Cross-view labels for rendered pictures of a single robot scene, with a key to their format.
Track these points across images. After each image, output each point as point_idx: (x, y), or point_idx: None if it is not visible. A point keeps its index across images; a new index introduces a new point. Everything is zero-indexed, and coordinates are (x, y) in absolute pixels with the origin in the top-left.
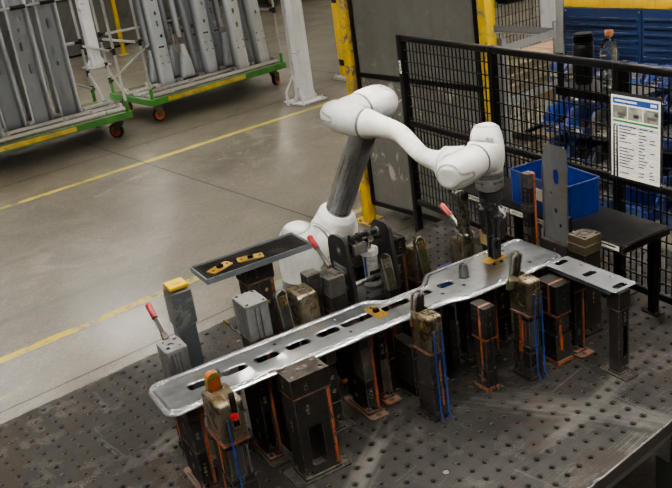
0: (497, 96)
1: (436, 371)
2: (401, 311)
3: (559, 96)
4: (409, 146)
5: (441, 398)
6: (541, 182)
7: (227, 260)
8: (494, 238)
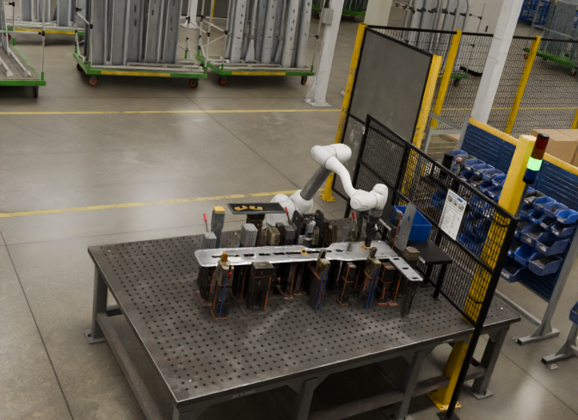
0: (402, 166)
1: (320, 287)
2: (314, 256)
3: (428, 180)
4: (344, 182)
5: (318, 299)
6: None
7: (245, 206)
8: (369, 237)
